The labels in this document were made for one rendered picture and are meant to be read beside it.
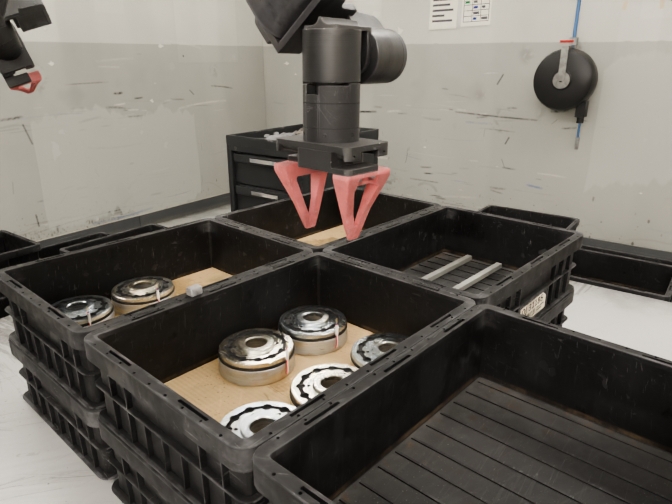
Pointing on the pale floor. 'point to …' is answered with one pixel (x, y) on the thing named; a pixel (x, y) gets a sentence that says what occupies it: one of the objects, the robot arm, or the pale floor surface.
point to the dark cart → (252, 168)
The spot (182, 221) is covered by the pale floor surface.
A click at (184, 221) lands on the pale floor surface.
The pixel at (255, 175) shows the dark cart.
